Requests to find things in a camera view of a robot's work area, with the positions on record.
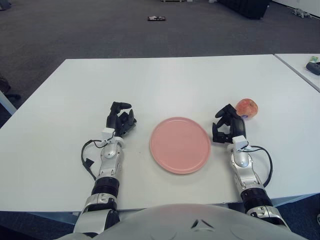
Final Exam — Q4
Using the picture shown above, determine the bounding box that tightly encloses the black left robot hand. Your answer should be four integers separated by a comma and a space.
101, 101, 138, 141

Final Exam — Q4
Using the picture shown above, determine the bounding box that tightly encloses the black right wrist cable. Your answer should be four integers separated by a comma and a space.
246, 145, 274, 187

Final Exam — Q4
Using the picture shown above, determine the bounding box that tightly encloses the black box furniture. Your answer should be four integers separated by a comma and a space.
217, 0, 271, 20

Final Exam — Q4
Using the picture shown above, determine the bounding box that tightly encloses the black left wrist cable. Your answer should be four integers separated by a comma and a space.
80, 139, 118, 181

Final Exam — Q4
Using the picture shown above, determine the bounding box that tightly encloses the pink round plate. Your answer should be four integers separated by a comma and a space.
149, 116, 212, 175

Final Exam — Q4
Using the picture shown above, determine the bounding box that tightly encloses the small grey floor robot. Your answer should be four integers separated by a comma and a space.
292, 8, 312, 19

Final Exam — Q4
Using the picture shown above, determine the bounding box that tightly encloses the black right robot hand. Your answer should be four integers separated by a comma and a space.
211, 103, 248, 150

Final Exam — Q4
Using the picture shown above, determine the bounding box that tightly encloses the grey robot torso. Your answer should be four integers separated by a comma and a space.
53, 203, 320, 240

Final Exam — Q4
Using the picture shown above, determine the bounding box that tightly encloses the dark chair base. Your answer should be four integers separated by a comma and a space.
0, 73, 22, 100

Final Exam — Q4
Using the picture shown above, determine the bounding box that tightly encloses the white table leg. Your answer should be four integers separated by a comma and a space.
0, 89, 17, 117

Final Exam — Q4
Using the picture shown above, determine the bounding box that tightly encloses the red yellow apple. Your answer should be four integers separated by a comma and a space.
236, 98, 260, 120

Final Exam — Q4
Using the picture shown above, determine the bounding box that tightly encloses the black handheld controller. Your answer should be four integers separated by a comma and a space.
305, 61, 320, 76

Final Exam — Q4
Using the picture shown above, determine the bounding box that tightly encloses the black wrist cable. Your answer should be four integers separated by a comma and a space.
80, 139, 118, 181
246, 145, 274, 187

